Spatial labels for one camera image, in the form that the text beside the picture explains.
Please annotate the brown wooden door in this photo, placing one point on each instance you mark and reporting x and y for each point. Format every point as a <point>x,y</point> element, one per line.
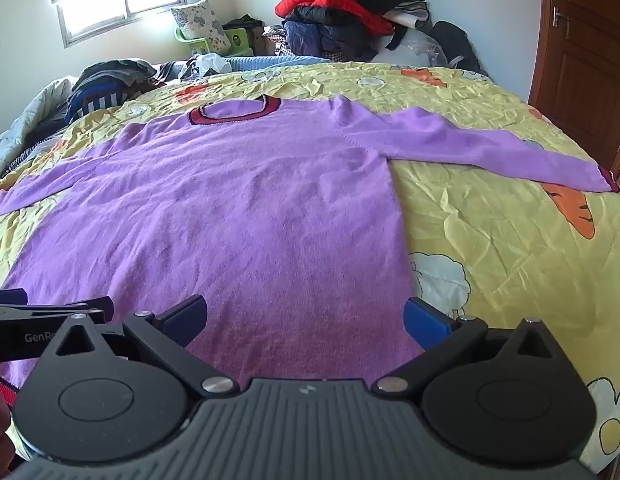
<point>584,50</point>

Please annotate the green plastic chair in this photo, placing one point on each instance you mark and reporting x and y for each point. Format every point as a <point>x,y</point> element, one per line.
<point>235,40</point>

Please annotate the red puffer jacket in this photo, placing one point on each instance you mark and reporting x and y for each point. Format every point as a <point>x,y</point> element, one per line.
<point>330,0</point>

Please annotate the purple knit sweater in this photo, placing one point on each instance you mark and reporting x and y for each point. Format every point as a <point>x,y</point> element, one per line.
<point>230,220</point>

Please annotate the white quilt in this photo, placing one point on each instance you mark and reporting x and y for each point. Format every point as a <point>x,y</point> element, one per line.
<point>25,120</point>

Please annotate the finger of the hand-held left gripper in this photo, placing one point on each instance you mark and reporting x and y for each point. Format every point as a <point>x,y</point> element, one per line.
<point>90,306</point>
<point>7,296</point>

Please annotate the black backpack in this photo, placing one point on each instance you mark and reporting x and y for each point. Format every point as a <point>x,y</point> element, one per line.
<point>454,42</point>

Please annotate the window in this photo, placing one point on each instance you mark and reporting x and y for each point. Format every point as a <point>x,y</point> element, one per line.
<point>122,5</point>

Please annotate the yellow cartoon print bedsheet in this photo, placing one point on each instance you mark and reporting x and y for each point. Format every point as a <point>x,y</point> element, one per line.
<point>489,220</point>

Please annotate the blue knit blanket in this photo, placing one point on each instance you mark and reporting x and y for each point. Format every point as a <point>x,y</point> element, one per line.
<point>275,62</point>

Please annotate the pile of dark striped clothes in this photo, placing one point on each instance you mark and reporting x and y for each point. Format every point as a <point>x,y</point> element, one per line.
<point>110,80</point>

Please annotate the checkered fabric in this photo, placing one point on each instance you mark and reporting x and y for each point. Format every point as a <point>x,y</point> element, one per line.
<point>275,40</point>

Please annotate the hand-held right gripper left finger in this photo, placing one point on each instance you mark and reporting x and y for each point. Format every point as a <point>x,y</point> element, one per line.
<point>190,316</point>

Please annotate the white plastic bag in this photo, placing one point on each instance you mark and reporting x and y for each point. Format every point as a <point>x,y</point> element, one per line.
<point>414,45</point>

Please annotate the grey and white garment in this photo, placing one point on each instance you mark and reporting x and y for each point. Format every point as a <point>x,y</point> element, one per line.
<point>407,7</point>

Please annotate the crumpled white cloth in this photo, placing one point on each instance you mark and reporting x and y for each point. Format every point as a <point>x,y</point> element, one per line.
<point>210,64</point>

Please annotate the floral pillow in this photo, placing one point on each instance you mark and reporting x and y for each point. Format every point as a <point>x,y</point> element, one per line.
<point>200,22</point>

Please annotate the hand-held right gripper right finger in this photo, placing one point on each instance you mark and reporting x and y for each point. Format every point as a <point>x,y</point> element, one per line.
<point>423,322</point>

